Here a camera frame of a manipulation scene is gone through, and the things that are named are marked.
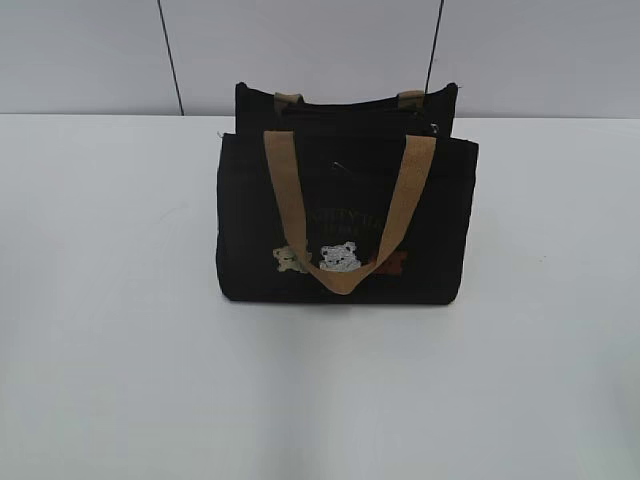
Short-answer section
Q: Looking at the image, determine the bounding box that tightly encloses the black canvas tote bag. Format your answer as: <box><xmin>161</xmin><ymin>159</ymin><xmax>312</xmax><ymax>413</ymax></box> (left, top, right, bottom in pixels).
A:
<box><xmin>216</xmin><ymin>83</ymin><xmax>479</xmax><ymax>305</ymax></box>

